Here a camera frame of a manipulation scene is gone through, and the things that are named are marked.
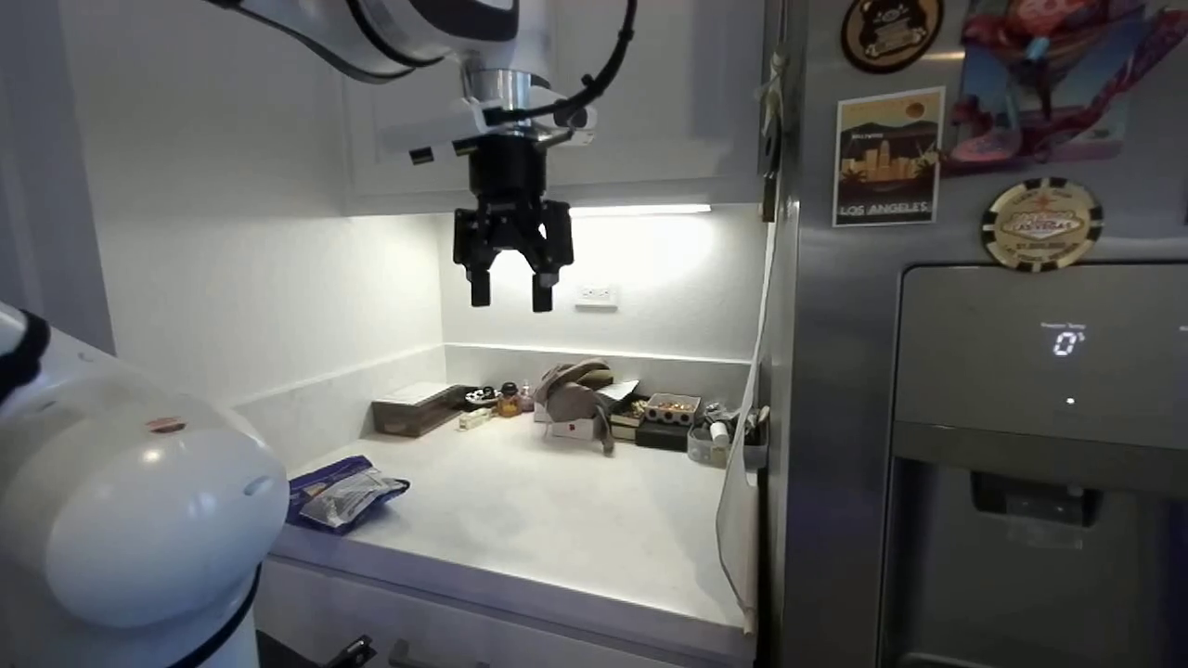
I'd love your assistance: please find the blue snack bag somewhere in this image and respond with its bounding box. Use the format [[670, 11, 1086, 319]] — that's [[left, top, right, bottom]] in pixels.
[[288, 452, 413, 537]]

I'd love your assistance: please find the white wall outlet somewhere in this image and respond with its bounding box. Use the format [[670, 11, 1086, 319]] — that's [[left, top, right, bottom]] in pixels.
[[573, 282, 625, 317]]

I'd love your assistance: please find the under-cabinet light strip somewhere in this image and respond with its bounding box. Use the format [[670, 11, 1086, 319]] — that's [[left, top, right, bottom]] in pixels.
[[573, 199, 719, 222]]

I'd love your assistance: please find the grey fridge water dispenser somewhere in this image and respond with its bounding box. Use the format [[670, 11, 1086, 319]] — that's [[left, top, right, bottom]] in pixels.
[[884, 260, 1188, 668]]

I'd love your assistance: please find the city poster fridge magnet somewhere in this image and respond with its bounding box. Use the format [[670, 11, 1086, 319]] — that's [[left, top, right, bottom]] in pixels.
[[831, 86, 952, 230]]

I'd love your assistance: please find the black base cabinet handle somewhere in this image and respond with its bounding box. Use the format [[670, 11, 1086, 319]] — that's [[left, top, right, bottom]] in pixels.
[[326, 632, 378, 668]]

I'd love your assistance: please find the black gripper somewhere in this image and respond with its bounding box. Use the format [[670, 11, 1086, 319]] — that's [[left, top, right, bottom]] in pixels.
[[448, 125, 578, 317]]

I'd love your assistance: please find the white base cabinet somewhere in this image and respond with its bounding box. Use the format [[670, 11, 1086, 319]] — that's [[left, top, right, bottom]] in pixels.
[[253, 549, 760, 668]]

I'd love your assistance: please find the stainless steel refrigerator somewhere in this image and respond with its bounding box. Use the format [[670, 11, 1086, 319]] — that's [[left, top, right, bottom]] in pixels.
[[758, 0, 1188, 668]]

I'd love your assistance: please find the colourful picture fridge magnet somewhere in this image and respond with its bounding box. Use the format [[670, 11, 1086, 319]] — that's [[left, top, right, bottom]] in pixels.
[[948, 0, 1188, 173]]

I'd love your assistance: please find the round black fridge magnet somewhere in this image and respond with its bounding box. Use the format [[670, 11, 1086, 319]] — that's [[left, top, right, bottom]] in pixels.
[[838, 0, 952, 76]]

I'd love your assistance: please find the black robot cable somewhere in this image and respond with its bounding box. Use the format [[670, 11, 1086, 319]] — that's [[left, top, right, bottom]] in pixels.
[[478, 0, 644, 131]]

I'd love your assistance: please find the small grey tray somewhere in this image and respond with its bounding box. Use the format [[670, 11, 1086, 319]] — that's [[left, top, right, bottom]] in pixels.
[[685, 420, 747, 473]]

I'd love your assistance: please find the white wall cabinet body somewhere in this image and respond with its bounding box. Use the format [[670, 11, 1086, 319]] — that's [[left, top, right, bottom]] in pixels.
[[335, 0, 774, 217]]

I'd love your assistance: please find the white hanging cord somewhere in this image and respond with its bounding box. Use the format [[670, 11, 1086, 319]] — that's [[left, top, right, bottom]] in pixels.
[[712, 218, 787, 625]]

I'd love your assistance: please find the poker chip fridge magnet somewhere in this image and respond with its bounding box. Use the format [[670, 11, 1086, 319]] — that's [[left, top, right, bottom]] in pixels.
[[982, 173, 1107, 274]]

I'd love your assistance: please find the beige cloth bag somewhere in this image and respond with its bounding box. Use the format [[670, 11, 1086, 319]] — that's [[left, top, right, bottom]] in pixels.
[[533, 356, 644, 431]]

